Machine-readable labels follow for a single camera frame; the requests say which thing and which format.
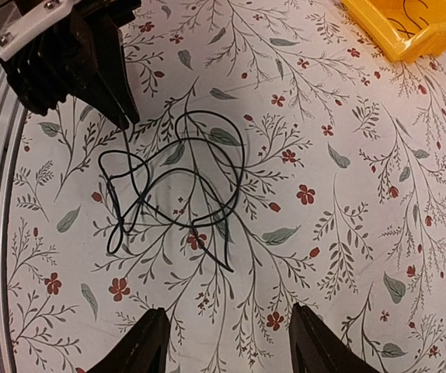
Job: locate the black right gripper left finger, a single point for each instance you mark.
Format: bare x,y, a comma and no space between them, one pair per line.
142,349

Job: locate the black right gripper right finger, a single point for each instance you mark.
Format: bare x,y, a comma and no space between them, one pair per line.
315,347

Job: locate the floral table cloth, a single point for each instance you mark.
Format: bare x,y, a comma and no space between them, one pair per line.
280,159

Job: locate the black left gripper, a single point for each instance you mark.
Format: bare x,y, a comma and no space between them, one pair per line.
81,56

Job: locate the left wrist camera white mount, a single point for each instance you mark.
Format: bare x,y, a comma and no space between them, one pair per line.
32,24

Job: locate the right yellow plastic bin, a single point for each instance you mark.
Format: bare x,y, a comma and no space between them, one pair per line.
405,30

